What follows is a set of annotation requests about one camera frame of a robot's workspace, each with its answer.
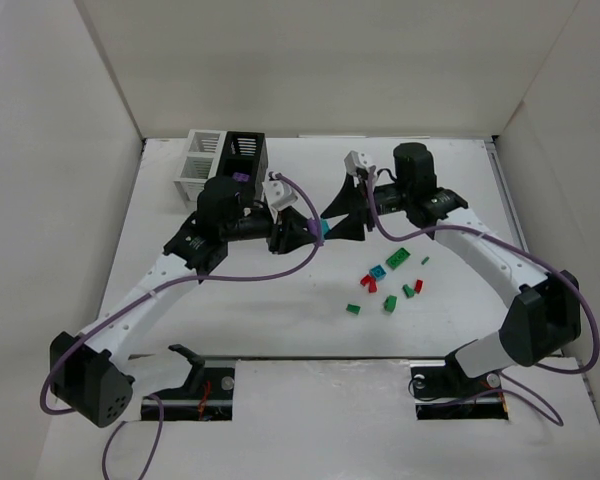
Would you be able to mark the green stepped lego brick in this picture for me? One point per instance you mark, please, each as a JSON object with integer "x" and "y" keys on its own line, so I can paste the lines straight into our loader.
{"x": 390, "y": 304}

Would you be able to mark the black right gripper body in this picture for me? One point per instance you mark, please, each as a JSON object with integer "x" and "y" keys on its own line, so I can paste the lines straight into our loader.
{"x": 365, "y": 209}

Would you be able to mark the green slope lego piece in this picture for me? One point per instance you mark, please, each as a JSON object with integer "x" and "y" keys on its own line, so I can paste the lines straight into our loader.
{"x": 409, "y": 292}

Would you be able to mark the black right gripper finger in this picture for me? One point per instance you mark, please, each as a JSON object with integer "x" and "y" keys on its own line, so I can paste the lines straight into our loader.
{"x": 348, "y": 200}
{"x": 352, "y": 227}

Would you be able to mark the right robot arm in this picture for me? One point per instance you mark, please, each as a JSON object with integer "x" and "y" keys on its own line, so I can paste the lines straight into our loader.
{"x": 543, "y": 311}

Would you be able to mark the teal square lego brick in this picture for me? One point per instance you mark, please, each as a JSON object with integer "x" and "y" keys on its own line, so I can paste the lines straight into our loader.
{"x": 378, "y": 272}

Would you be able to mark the green lego plate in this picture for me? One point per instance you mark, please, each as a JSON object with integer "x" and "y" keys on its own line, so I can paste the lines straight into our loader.
{"x": 397, "y": 258}

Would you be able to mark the green small lego left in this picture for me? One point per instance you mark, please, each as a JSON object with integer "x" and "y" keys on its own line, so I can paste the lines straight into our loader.
{"x": 353, "y": 309}

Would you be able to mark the black slatted container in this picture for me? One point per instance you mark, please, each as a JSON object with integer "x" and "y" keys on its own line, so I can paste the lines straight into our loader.
{"x": 245, "y": 152}

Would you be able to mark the purple round lego brick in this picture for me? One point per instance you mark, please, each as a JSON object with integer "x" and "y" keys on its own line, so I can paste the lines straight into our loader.
{"x": 241, "y": 177}

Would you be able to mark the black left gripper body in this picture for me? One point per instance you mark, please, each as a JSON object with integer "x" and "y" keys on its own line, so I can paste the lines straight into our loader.
{"x": 279, "y": 232}

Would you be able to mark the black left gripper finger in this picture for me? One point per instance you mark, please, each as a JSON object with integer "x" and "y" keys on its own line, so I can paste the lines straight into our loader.
{"x": 291, "y": 241}
{"x": 291, "y": 222}

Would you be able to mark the white slatted container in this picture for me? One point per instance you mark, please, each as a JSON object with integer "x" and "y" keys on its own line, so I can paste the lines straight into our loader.
{"x": 197, "y": 163}

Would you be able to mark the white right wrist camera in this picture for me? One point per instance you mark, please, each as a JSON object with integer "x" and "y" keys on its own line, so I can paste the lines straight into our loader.
{"x": 361, "y": 166}

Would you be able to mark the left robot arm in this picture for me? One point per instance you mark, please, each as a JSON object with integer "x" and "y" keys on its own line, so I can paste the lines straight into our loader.
{"x": 95, "y": 373}

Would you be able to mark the purple curved lego brick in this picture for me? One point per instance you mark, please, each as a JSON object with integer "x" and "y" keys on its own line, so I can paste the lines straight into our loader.
{"x": 312, "y": 227}

